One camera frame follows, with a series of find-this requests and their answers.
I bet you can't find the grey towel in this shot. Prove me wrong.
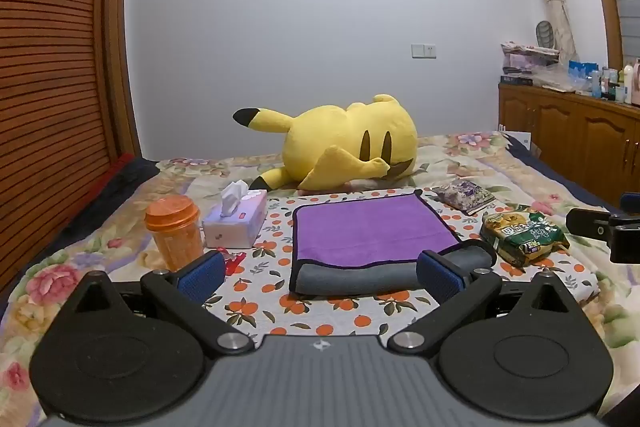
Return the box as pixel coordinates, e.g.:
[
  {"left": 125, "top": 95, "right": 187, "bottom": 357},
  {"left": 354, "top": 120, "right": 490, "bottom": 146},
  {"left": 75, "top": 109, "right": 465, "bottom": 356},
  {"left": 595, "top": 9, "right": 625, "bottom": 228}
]
[{"left": 289, "top": 241, "right": 497, "bottom": 297}]

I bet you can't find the green snack packet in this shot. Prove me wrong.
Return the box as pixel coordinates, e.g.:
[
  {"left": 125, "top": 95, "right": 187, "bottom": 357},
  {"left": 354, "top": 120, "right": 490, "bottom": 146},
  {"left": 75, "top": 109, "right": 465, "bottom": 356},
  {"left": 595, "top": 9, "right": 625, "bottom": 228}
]
[{"left": 480, "top": 205, "right": 571, "bottom": 269}]

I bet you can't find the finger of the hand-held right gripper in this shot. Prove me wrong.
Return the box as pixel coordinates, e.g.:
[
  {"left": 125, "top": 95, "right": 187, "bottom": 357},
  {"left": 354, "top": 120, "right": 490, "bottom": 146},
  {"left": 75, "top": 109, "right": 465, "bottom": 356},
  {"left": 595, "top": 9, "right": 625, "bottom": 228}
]
[{"left": 566, "top": 206, "right": 613, "bottom": 239}]

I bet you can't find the small red wrapper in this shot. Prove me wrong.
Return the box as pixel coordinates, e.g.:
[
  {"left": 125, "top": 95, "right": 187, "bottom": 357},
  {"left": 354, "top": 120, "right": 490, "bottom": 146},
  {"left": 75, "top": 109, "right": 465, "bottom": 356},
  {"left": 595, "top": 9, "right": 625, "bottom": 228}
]
[{"left": 217, "top": 248, "right": 246, "bottom": 277}]

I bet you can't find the small grey fan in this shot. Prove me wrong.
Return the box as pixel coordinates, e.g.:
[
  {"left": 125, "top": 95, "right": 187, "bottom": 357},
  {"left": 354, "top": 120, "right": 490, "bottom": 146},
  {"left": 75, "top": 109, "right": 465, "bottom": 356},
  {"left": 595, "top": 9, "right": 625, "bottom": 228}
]
[{"left": 535, "top": 21, "right": 555, "bottom": 50}]

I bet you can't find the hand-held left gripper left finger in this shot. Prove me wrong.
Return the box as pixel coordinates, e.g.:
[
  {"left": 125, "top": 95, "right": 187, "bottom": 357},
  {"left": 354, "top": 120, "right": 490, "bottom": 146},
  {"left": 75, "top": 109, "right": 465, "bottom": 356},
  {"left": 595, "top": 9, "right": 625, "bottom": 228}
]
[{"left": 60, "top": 250, "right": 255, "bottom": 356}]

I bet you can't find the floral bedspread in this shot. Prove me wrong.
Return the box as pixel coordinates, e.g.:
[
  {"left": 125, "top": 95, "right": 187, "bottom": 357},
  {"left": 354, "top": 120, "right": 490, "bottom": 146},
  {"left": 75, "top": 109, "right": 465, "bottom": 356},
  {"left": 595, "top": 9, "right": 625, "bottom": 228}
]
[{"left": 0, "top": 131, "right": 640, "bottom": 418}]

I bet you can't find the purple snack packet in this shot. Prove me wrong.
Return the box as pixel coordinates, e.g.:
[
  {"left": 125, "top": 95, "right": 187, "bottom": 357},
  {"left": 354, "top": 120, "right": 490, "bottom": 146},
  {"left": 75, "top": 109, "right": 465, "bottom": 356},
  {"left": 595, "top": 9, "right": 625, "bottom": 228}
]
[{"left": 432, "top": 179, "right": 497, "bottom": 216}]

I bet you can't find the orange fruit print cloth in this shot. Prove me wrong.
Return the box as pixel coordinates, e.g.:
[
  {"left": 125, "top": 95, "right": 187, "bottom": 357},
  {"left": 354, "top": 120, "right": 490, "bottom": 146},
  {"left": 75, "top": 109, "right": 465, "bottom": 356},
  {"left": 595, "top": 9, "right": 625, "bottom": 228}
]
[{"left": 200, "top": 188, "right": 601, "bottom": 349}]

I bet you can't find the row of toiletry bottles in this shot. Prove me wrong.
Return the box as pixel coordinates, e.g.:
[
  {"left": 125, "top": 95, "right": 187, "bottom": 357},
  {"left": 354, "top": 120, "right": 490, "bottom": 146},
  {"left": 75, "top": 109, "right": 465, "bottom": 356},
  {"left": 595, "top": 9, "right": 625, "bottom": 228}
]
[{"left": 599, "top": 58, "right": 640, "bottom": 106}]

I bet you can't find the yellow plush toy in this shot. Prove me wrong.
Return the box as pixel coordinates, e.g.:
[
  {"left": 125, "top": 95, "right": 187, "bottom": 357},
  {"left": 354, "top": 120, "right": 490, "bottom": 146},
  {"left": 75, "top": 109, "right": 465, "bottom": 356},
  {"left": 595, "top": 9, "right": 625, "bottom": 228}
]
[{"left": 233, "top": 94, "right": 418, "bottom": 192}]

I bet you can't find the white cardboard box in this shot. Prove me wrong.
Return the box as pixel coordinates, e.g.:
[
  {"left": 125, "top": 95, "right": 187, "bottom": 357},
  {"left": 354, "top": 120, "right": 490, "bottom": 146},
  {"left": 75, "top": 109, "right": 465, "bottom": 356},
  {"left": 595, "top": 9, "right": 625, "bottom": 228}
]
[{"left": 500, "top": 131, "right": 535, "bottom": 152}]

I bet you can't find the purple towel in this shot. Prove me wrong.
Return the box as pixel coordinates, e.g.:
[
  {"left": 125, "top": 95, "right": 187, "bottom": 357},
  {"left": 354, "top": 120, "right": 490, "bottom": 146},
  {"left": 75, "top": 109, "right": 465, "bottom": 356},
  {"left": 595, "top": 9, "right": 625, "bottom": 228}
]
[{"left": 291, "top": 191, "right": 463, "bottom": 269}]

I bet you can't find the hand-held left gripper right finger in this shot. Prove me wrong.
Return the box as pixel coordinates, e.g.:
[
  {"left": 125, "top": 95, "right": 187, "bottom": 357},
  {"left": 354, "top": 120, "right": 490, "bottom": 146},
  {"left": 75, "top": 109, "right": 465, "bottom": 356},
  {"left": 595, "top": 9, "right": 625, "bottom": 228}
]
[{"left": 388, "top": 250, "right": 583, "bottom": 356}]

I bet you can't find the pink tissue box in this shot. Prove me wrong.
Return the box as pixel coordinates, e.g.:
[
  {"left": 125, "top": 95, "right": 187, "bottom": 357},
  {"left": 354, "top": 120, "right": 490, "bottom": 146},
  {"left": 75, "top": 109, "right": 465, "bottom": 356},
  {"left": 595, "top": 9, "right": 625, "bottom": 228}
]
[{"left": 201, "top": 181, "right": 268, "bottom": 251}]

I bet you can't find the red cloth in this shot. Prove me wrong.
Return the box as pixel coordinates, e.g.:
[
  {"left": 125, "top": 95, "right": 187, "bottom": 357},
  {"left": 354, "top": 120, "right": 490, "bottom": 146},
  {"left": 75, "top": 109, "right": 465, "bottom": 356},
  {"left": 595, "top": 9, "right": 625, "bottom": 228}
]
[{"left": 97, "top": 153, "right": 137, "bottom": 180}]

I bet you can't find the clear plastic bag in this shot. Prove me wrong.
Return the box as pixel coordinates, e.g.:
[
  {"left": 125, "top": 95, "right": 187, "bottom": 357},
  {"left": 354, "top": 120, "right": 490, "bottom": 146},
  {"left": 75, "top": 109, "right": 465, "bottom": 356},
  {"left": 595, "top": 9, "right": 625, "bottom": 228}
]
[{"left": 532, "top": 64, "right": 581, "bottom": 94}]

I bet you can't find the blue and white bottle pack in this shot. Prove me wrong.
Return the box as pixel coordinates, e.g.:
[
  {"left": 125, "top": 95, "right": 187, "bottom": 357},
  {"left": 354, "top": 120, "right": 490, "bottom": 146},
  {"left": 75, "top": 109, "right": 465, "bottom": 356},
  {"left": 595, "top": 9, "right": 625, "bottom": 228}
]
[{"left": 568, "top": 60, "right": 601, "bottom": 96}]

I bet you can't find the wooden cabinet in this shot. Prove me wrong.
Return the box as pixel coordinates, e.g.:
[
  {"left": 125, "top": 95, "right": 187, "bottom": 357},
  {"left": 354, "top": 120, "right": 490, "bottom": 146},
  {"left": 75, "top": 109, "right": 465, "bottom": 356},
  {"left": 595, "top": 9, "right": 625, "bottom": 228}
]
[{"left": 498, "top": 79, "right": 640, "bottom": 208}]

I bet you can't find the wooden slatted wardrobe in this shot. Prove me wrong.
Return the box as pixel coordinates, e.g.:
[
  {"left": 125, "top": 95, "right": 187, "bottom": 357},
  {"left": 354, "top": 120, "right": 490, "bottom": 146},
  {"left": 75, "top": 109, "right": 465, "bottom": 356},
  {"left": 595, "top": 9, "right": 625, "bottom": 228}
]
[{"left": 0, "top": 0, "right": 143, "bottom": 298}]

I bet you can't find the orange plastic jar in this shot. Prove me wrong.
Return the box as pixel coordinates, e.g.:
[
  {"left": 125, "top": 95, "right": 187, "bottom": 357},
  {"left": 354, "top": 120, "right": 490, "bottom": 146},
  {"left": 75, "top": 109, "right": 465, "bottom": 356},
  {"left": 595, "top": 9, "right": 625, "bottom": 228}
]
[{"left": 144, "top": 195, "right": 206, "bottom": 273}]

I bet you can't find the stack of magazines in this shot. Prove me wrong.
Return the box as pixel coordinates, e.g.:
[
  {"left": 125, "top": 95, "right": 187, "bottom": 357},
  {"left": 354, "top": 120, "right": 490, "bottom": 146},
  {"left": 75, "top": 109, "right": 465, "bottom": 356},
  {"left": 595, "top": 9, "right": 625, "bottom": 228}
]
[{"left": 501, "top": 41, "right": 561, "bottom": 86}]

